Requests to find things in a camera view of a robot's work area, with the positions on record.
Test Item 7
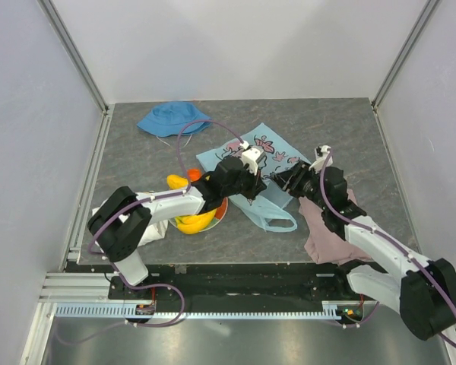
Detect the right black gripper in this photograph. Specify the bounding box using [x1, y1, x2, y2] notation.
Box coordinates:
[269, 159, 329, 211]

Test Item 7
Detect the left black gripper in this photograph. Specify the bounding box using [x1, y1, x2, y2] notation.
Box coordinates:
[223, 163, 267, 201]

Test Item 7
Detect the light blue plastic bag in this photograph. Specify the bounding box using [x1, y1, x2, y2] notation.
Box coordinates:
[195, 122, 312, 233]

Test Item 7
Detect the orange persimmon fruit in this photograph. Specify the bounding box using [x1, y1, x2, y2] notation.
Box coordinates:
[187, 168, 202, 182]

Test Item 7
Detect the yellow lemon fruit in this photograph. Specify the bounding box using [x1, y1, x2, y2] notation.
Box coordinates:
[166, 174, 188, 190]

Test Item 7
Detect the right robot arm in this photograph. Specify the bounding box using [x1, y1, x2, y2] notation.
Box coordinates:
[270, 161, 456, 340]

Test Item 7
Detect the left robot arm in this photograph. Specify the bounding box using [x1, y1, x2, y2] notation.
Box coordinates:
[87, 156, 266, 299]

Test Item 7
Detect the round fruit plate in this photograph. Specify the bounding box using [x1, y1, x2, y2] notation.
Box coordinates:
[168, 198, 228, 233]

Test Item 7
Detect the yellow banana bunch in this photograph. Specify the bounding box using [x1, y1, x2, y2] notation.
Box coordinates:
[174, 209, 217, 235]

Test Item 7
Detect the pink folded cloth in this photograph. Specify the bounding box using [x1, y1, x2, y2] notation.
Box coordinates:
[299, 198, 372, 265]

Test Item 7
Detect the white printed t-shirt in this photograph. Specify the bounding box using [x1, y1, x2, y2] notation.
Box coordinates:
[90, 207, 169, 248]

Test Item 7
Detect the blue bucket hat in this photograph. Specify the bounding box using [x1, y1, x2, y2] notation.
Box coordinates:
[137, 101, 212, 138]

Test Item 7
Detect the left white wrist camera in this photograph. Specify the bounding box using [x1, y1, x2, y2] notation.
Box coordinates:
[240, 141, 265, 175]

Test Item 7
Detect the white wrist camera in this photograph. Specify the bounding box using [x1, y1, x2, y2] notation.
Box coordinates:
[310, 144, 333, 172]
[240, 141, 265, 175]

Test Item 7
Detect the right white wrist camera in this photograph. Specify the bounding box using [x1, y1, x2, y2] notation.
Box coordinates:
[310, 144, 333, 172]

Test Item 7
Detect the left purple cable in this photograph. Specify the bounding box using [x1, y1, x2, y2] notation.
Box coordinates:
[87, 119, 248, 290]

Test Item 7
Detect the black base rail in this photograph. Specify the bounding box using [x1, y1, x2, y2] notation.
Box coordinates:
[106, 262, 369, 305]

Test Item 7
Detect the white slotted cable duct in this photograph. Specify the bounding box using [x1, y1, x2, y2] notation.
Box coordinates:
[55, 303, 341, 320]

